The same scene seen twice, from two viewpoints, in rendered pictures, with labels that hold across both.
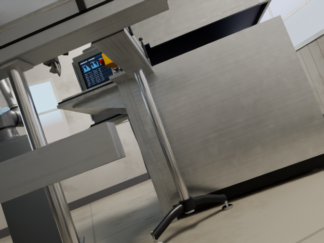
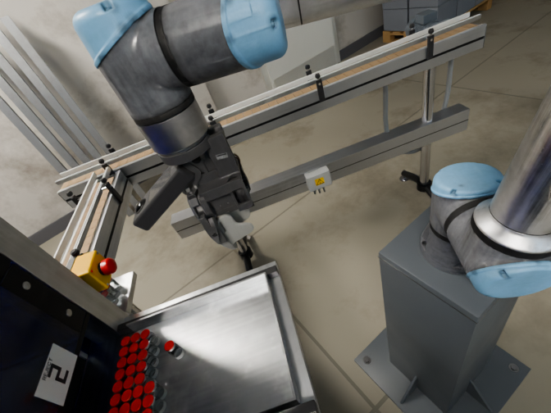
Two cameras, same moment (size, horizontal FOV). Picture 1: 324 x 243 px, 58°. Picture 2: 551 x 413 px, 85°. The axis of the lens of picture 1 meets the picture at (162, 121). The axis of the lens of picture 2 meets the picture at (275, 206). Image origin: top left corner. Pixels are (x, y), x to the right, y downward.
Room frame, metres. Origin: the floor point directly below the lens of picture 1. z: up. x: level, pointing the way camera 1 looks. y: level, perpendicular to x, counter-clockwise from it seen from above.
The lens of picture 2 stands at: (2.21, 0.59, 1.45)
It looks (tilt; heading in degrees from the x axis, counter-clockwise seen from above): 41 degrees down; 176
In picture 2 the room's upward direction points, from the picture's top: 22 degrees counter-clockwise
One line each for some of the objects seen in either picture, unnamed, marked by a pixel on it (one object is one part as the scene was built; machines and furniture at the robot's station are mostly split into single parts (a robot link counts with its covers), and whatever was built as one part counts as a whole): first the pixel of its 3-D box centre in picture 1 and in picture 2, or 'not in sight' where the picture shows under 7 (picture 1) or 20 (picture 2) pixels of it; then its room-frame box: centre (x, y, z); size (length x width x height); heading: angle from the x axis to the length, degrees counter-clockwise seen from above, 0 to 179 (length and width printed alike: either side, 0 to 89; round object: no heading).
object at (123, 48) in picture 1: (125, 46); (87, 233); (1.32, 0.04, 0.92); 0.69 x 0.15 x 0.16; 174
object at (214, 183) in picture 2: (49, 56); (209, 174); (1.84, 0.54, 1.24); 0.09 x 0.08 x 0.12; 84
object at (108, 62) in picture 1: (110, 59); (89, 274); (1.62, 0.15, 0.99); 0.08 x 0.07 x 0.07; 84
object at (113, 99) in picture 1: (100, 106); not in sight; (1.81, 0.33, 0.79); 0.34 x 0.03 x 0.13; 84
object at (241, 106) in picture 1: (213, 126); not in sight; (2.65, -0.43, 0.44); 2.06 x 1.00 x 0.88; 174
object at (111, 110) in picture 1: (121, 112); not in sight; (2.31, 0.28, 0.79); 0.34 x 0.03 x 0.13; 84
